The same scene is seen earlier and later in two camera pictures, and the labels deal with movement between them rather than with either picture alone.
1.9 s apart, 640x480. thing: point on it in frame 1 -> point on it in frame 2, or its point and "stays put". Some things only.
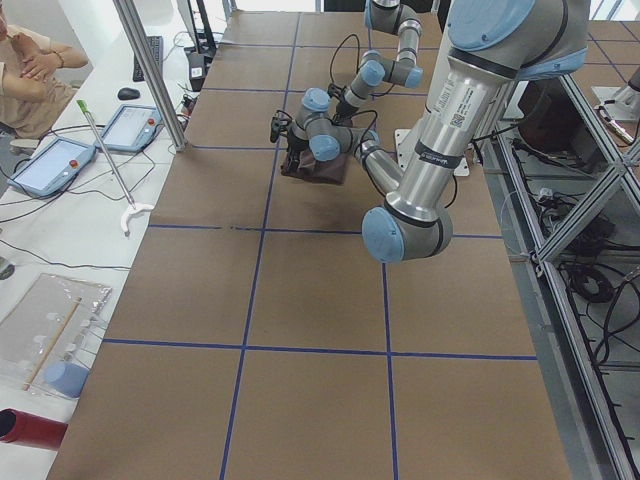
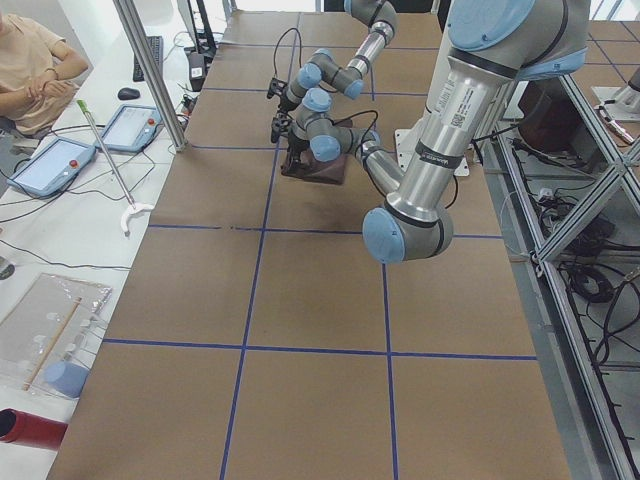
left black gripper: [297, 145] stays put
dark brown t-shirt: [310, 169] stays put
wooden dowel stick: [51, 345] stays put
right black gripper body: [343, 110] -> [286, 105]
